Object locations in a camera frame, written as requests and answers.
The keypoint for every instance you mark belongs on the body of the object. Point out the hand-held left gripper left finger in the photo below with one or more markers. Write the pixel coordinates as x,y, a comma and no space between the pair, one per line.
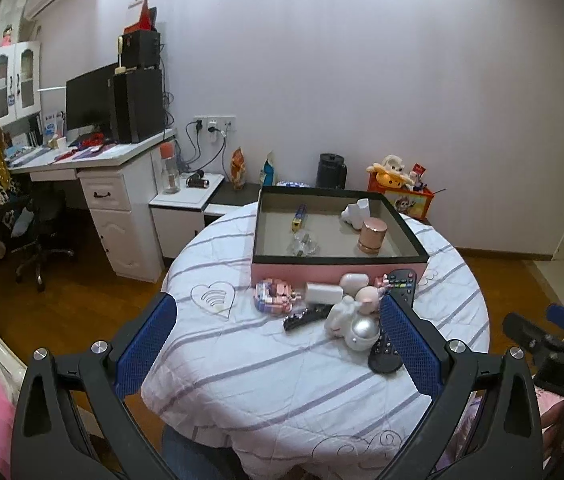
144,345

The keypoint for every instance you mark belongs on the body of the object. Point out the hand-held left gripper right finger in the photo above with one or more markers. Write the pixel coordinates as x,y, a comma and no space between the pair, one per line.
409,345

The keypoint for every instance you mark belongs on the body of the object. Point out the white figurine with silver ball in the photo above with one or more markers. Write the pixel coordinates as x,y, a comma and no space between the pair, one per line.
357,327

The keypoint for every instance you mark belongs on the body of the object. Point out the pink doll figure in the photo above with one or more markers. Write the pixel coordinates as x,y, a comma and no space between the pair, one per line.
369,299

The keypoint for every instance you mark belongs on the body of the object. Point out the black remote control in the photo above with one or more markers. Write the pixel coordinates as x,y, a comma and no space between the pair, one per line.
402,282

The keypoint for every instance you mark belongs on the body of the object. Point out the white charger adapter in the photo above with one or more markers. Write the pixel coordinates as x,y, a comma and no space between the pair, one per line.
323,292

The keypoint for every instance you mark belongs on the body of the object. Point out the black hair clip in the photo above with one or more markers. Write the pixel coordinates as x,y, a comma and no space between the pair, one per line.
304,318

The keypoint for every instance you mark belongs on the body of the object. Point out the rose gold candle jar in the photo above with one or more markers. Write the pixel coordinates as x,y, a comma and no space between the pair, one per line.
372,237

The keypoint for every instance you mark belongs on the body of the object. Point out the pink storage box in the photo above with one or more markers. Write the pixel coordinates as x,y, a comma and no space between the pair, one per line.
312,272

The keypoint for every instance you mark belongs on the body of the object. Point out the pink building block toy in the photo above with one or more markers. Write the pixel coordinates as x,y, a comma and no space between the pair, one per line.
277,297

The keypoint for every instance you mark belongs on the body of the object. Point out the white cup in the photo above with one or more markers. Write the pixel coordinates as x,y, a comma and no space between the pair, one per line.
354,214

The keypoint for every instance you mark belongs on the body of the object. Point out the clear glass perfume bottle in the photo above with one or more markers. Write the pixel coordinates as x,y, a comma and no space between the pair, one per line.
303,244

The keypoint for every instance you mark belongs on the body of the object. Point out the blue yellow small stick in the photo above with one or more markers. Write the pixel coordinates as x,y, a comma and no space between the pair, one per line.
299,217

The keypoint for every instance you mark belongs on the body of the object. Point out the round table with striped cloth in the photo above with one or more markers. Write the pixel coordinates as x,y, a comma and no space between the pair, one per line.
262,375

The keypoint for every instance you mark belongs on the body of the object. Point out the person's jeans leg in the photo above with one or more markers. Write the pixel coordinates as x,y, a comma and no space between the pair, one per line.
196,455

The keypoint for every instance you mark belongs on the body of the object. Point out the small white cabinet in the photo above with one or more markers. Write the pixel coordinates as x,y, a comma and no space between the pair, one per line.
181,220

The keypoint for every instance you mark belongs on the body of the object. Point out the orange toy box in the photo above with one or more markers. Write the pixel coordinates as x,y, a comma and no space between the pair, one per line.
407,205

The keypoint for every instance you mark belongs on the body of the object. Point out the white desk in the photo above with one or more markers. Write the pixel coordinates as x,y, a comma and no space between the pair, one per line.
126,200

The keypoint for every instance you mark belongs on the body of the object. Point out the black office chair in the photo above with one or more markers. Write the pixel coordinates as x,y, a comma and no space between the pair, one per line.
31,230

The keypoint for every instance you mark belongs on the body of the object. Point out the dark low bench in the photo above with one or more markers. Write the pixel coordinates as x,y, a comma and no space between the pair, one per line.
234,197

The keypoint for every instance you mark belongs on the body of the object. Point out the black hair dryer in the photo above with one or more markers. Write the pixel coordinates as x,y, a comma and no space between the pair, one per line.
197,180

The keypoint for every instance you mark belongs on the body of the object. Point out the orange cap water bottle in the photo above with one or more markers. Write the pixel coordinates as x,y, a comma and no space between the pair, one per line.
170,172

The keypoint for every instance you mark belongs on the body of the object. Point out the yellow white plush toy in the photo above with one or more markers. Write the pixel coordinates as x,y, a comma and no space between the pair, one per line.
389,170

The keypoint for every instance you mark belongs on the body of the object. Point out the black kettle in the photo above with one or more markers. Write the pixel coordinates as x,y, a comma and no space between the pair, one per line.
332,172

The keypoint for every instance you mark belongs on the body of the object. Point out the orange snack bag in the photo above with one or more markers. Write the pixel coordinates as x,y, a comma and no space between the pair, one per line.
238,170

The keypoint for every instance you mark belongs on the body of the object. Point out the wet wipes pack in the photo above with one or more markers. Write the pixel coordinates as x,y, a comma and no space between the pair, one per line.
292,184

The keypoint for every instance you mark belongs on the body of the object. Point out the blue white bag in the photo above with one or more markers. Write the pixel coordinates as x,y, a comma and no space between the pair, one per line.
268,170

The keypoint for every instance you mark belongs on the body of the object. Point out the white plug adapter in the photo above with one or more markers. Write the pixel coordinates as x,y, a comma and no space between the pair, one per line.
212,132

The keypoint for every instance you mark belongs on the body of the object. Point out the black computer tower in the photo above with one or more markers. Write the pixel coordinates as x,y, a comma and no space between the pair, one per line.
139,105

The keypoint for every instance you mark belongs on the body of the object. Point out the black computer monitor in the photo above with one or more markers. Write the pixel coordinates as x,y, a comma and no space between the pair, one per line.
89,97

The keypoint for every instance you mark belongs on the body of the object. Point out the white desk lamp bar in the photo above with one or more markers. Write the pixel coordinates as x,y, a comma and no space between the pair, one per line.
51,88

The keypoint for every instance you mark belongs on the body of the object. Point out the wooden ornament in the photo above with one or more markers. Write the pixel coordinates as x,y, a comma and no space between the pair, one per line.
121,55

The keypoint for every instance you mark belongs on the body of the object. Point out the black speaker box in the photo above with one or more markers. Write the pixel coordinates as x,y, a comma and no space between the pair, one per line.
141,50

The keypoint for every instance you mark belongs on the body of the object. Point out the white glass door cabinet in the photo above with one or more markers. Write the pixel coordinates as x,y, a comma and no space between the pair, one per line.
11,80

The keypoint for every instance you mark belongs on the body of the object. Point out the pink doll on cabinet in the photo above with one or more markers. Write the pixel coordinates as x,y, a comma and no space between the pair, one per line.
8,36

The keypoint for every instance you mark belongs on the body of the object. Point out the white wall outlet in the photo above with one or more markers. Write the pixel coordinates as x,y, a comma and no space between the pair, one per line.
214,121

